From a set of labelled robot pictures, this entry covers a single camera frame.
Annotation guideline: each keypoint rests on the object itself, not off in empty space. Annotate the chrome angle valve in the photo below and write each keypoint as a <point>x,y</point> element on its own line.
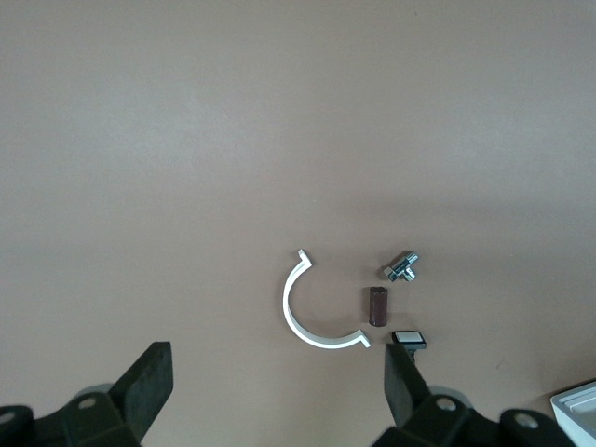
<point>399,266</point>

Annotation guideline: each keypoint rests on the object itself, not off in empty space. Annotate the dark brown cylindrical capacitor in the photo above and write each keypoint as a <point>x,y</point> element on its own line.
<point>376,306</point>

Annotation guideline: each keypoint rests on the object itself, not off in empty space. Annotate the square white-faced black pushbutton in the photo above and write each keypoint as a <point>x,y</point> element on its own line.
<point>410,337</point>

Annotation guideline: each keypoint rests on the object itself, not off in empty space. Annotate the white drawer cabinet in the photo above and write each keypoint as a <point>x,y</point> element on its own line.
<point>577,414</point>

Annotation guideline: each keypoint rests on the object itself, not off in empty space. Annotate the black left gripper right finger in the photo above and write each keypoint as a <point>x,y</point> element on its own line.
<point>402,391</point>

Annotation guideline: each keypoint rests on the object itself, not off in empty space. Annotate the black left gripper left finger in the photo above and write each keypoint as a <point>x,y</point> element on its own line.
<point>144,386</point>

